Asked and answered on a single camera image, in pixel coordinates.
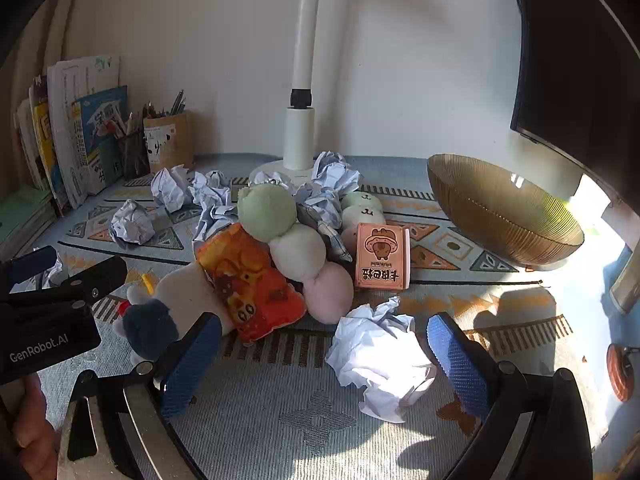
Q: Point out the stack of colourful workbooks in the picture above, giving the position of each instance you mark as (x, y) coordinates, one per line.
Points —
(75, 125)

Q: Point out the stack of green books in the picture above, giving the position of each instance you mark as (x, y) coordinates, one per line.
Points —
(25, 215)

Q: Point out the pink cartoon box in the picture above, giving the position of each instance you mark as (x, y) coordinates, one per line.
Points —
(382, 255)

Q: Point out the person's left hand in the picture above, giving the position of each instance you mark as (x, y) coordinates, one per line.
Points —
(32, 430)

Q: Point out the pile of papers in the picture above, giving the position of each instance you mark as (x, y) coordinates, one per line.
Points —
(170, 187)

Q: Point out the white desk lamp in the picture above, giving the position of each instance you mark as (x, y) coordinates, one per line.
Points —
(300, 135)

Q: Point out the amber ribbed glass bowl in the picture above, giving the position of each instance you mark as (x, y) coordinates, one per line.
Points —
(500, 220)

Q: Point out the three-ball dango plush toy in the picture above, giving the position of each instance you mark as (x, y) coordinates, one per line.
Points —
(297, 252)
(362, 205)

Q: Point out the orange snack packet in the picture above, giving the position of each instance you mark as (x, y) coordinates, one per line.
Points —
(245, 280)

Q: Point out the red round object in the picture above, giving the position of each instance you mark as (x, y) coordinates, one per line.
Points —
(620, 372)

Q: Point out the dark mesh pen holder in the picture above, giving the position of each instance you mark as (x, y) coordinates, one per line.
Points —
(132, 155)

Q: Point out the grey plaid cloth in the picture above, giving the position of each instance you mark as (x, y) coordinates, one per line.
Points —
(325, 232)

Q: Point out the patterned blue table mat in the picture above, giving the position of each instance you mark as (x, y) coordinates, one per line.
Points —
(280, 410)

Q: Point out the black monitor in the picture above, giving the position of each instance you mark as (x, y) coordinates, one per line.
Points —
(575, 60)

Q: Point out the brown paper pen holder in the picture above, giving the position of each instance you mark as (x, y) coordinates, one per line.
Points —
(170, 142)

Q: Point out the bunch of pens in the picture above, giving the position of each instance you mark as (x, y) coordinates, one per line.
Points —
(176, 102)

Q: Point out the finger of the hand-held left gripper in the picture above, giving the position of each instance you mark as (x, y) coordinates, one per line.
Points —
(97, 277)
(32, 265)

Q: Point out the white paper ball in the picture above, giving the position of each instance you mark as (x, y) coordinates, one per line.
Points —
(375, 360)

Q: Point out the white and navy plush toy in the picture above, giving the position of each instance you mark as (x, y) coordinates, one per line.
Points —
(180, 290)

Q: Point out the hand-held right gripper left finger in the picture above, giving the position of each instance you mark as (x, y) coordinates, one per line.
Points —
(190, 365)

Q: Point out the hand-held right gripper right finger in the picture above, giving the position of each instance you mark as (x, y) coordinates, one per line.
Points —
(460, 365)

